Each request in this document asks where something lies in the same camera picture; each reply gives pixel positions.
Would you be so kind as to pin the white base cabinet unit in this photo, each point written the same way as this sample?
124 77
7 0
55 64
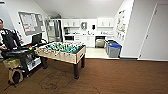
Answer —
87 40

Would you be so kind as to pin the black built-in microwave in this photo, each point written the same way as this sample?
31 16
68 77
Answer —
69 38

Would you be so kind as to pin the steel paper towel dispenser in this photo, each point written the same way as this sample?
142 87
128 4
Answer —
84 25

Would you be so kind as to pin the green foosball table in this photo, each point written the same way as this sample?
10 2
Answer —
63 55

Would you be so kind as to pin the grey bin black lid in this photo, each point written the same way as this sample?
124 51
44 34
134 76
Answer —
106 41

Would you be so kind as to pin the grey bin blue lid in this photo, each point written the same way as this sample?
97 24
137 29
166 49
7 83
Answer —
115 50

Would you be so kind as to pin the stainless steel refrigerator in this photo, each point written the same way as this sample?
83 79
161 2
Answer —
53 30

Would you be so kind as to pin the large colourful poster board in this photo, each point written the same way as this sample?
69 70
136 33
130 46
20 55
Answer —
121 25

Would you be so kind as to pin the grey display board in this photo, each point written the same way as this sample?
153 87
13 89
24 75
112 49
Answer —
30 23

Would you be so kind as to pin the white door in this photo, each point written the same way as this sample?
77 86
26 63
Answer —
156 33

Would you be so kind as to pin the cardboard box green contents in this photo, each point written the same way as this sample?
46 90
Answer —
12 63

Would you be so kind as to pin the brown backpack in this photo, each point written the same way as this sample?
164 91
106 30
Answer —
15 76

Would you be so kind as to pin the person in dark shirt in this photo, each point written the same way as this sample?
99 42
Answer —
8 38

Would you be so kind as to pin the white wall cabinet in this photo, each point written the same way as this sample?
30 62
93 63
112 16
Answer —
71 23
105 22

